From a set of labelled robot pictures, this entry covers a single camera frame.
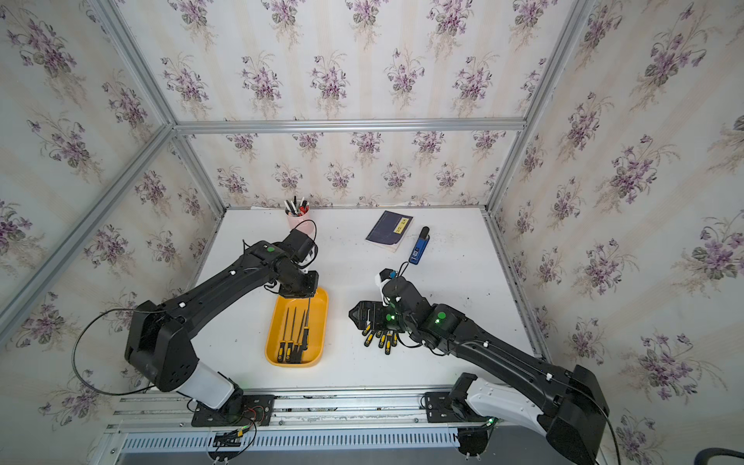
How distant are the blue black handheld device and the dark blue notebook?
65mm

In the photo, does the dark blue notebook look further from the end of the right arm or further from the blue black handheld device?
the end of the right arm

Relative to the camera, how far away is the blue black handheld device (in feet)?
3.42

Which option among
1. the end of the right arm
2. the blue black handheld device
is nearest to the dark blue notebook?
the blue black handheld device

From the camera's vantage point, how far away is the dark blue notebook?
109 centimetres
